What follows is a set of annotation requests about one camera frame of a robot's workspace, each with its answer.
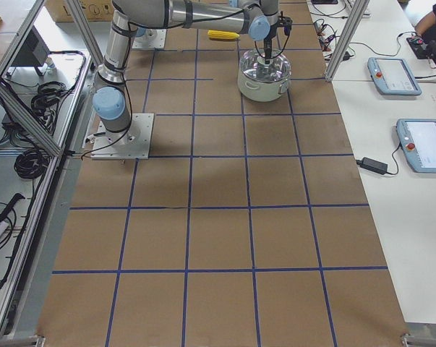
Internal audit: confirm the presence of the far blue teach pendant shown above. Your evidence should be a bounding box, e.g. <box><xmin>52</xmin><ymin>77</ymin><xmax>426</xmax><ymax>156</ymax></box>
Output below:
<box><xmin>367</xmin><ymin>57</ymin><xmax>422</xmax><ymax>96</ymax></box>

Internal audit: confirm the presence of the pale green steel pot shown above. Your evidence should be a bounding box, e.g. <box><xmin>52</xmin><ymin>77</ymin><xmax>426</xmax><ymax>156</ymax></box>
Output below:
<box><xmin>237</xmin><ymin>69</ymin><xmax>291</xmax><ymax>102</ymax></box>

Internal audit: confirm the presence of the black power adapter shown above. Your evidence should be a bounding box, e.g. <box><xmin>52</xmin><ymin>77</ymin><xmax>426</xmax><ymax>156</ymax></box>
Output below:
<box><xmin>356</xmin><ymin>157</ymin><xmax>388</xmax><ymax>175</ymax></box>

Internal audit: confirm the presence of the cardboard box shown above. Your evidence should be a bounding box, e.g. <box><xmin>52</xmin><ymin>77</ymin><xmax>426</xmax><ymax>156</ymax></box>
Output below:
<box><xmin>46</xmin><ymin>0</ymin><xmax>114</xmax><ymax>23</ymax></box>

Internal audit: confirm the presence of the aluminium frame post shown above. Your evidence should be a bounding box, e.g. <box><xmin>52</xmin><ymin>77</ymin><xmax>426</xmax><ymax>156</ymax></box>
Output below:
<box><xmin>325</xmin><ymin>0</ymin><xmax>369</xmax><ymax>82</ymax></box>

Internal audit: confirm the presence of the glass pot lid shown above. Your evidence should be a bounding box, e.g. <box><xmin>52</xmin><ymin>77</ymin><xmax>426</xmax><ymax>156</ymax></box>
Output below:
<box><xmin>239</xmin><ymin>48</ymin><xmax>291</xmax><ymax>83</ymax></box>

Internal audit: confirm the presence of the yellow corn cob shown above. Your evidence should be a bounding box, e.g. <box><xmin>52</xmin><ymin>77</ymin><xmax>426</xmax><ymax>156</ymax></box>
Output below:
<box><xmin>207</xmin><ymin>30</ymin><xmax>240</xmax><ymax>40</ymax></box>

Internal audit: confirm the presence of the near blue teach pendant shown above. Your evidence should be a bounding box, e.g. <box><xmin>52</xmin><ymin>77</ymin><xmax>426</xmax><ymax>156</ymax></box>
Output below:
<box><xmin>396</xmin><ymin>119</ymin><xmax>436</xmax><ymax>174</ymax></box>

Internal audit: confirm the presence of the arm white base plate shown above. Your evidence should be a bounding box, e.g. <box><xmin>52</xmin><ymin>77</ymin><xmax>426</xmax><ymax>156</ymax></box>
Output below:
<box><xmin>132</xmin><ymin>27</ymin><xmax>167</xmax><ymax>50</ymax></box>
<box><xmin>90</xmin><ymin>113</ymin><xmax>154</xmax><ymax>160</ymax></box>

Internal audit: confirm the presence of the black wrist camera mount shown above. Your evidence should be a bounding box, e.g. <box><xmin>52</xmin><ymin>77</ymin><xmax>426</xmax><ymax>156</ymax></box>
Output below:
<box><xmin>278</xmin><ymin>11</ymin><xmax>293</xmax><ymax>38</ymax></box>

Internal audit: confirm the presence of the blue teach pendant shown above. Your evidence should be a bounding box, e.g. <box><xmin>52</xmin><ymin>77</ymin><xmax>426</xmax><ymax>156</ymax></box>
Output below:
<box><xmin>367</xmin><ymin>57</ymin><xmax>422</xmax><ymax>96</ymax></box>
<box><xmin>396</xmin><ymin>119</ymin><xmax>436</xmax><ymax>174</ymax></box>

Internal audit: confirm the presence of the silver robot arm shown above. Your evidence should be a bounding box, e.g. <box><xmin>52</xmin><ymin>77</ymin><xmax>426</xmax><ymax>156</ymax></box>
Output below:
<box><xmin>135</xmin><ymin>27</ymin><xmax>158</xmax><ymax>41</ymax></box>
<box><xmin>93</xmin><ymin>0</ymin><xmax>280</xmax><ymax>145</ymax></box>

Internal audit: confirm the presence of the brown paper table mat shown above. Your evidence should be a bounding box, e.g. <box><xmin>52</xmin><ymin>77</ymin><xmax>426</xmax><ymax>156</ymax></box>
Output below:
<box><xmin>37</xmin><ymin>1</ymin><xmax>406</xmax><ymax>346</ymax></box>

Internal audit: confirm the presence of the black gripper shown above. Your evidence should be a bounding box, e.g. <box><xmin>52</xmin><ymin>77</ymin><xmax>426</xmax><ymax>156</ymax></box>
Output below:
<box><xmin>264</xmin><ymin>35</ymin><xmax>273</xmax><ymax>65</ymax></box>

